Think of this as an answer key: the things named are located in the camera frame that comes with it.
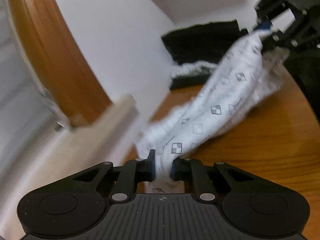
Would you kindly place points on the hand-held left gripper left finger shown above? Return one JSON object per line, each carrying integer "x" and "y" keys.
{"x": 151, "y": 166}

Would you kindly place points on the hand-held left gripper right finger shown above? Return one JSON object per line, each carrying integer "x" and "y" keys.
{"x": 174, "y": 170}

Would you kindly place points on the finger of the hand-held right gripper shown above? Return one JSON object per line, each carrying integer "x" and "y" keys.
{"x": 285, "y": 36}
{"x": 272, "y": 2}

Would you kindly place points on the white patterned pajama garment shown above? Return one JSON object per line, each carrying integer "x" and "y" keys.
{"x": 192, "y": 67}
{"x": 212, "y": 100}

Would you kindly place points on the gray window blind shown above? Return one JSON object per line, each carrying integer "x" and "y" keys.
{"x": 17, "y": 92}

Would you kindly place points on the wooden window frame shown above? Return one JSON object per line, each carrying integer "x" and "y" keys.
{"x": 55, "y": 55}

